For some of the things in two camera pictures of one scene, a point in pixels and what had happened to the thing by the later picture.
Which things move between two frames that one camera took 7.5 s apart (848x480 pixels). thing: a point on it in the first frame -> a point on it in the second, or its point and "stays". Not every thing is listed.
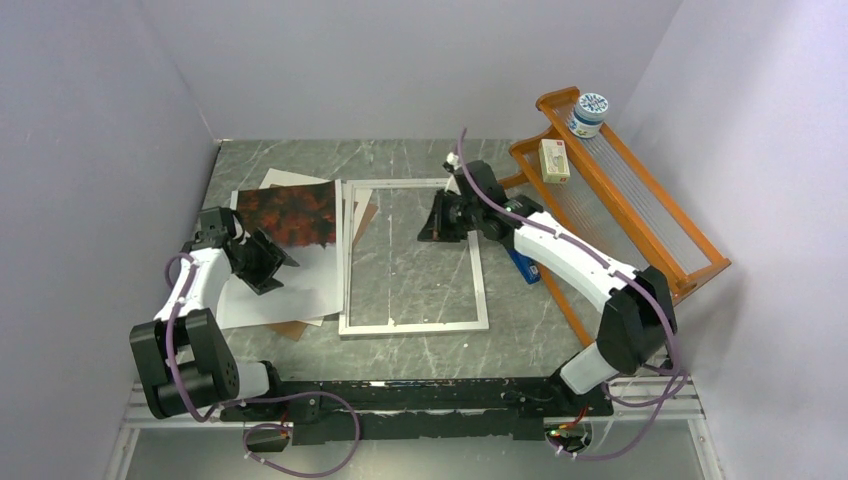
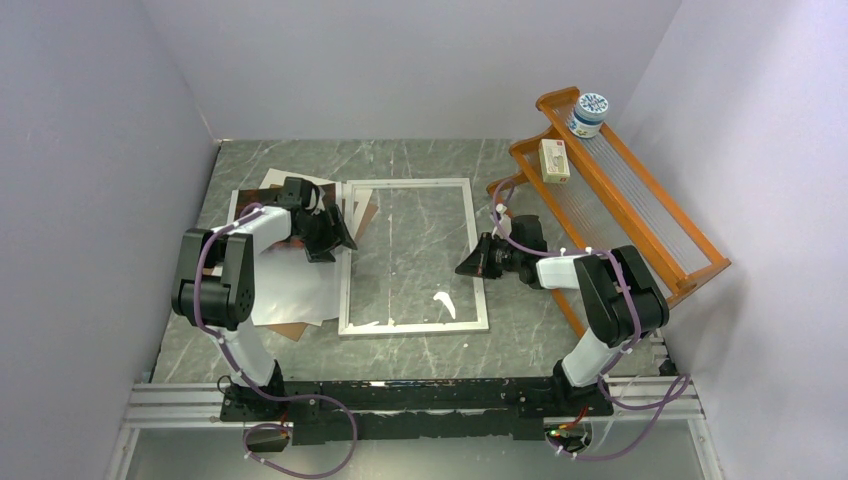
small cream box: x=553 y=161 stays
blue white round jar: x=588 y=115 stays
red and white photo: x=303 y=222 stays
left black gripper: x=269 y=248 -> x=335 y=236
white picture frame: x=346 y=328 stays
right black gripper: x=435 y=228 -> x=478 y=262
